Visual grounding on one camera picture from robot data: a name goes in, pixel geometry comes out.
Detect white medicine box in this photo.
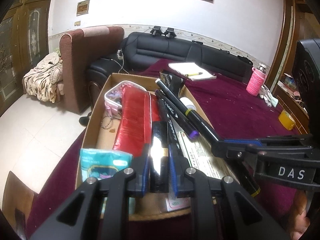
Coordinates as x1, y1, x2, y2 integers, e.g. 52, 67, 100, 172
163, 131, 236, 212

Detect bead chain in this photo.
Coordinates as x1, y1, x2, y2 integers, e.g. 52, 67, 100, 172
100, 114, 113, 130

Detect white round jar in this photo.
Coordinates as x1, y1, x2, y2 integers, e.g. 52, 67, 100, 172
180, 97, 196, 110

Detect teal tissue pack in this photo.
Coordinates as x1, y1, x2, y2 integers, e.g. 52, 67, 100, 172
80, 148, 133, 182

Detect purple capped black marker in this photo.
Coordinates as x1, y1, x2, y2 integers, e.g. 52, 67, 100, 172
155, 89, 200, 140

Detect wooden chair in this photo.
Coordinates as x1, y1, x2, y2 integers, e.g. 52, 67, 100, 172
1, 171, 38, 239

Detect yellow tape roll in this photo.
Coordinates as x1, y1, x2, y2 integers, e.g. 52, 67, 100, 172
278, 110, 296, 131

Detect pink knitted sleeve bottle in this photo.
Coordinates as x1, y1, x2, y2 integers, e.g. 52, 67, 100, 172
246, 63, 266, 96

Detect cardboard box tray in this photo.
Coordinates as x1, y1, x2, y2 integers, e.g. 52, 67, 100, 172
75, 73, 241, 222

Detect black leather sofa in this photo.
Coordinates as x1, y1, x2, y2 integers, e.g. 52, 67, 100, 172
86, 31, 254, 106

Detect yellow capped black marker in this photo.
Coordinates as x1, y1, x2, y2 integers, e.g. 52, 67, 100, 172
155, 79, 220, 143

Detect white gloves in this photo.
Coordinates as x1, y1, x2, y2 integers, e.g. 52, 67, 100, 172
259, 85, 279, 107

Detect patterned blanket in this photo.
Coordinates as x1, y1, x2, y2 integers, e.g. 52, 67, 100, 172
22, 51, 63, 103

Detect black clamps on sofa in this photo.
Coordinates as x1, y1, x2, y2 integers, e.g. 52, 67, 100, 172
150, 25, 177, 38

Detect brown fabric armchair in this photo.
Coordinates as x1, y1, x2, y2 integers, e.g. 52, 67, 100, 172
59, 25, 124, 114

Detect red shiny pouch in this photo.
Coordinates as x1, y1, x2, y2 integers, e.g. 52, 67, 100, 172
113, 85, 160, 157

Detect dark red table cloth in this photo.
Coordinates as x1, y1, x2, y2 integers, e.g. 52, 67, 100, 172
26, 75, 297, 237

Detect wooden shelf with clutter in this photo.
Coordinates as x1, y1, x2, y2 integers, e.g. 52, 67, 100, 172
265, 0, 319, 134

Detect black slippers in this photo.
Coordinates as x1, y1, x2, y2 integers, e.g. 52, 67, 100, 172
79, 112, 92, 127

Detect person's right hand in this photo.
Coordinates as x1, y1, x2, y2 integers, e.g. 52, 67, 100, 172
287, 190, 310, 240

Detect white charging cable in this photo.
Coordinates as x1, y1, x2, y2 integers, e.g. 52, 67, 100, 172
111, 49, 131, 75

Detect pink clear pencil case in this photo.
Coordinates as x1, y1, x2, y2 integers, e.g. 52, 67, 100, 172
104, 80, 146, 119

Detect yellow pen on notebook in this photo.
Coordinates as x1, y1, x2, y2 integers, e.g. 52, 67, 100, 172
185, 72, 203, 77

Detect white notebook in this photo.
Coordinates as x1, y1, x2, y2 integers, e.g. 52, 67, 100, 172
168, 62, 216, 81

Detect small wall plaque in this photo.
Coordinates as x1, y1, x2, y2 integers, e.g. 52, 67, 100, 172
76, 0, 90, 16

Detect black packet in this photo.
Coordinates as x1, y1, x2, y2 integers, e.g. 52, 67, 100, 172
159, 70, 185, 96

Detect large black marker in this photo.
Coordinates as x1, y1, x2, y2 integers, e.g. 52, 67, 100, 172
149, 121, 169, 193

